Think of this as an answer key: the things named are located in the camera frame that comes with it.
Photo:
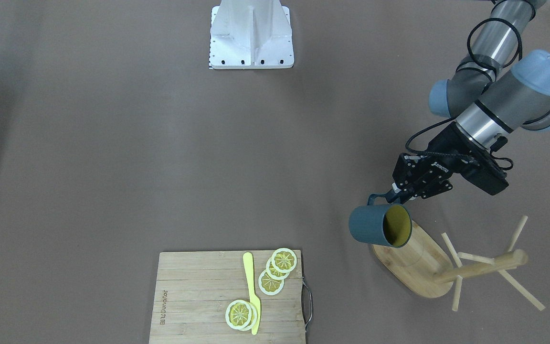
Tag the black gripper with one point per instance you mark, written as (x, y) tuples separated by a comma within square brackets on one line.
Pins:
[(448, 145)]

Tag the dark blue cup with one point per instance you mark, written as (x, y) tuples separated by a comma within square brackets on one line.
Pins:
[(386, 225)]

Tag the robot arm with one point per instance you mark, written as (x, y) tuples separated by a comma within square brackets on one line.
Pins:
[(495, 90)]

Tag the wooden cup rack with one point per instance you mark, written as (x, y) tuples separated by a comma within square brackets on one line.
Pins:
[(428, 271)]

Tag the lemon slice middle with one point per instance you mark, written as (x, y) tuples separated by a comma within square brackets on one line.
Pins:
[(274, 273)]

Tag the yellow plastic knife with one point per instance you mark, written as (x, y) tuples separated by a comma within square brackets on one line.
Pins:
[(248, 264)]

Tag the lemon slice under knife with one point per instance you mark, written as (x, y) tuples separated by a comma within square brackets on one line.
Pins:
[(253, 319)]

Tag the lemon slice front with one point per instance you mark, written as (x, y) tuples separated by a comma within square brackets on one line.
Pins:
[(237, 314)]

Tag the wooden cutting board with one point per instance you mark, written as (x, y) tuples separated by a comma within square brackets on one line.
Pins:
[(194, 289)]

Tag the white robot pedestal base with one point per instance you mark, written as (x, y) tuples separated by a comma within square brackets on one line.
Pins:
[(251, 34)]

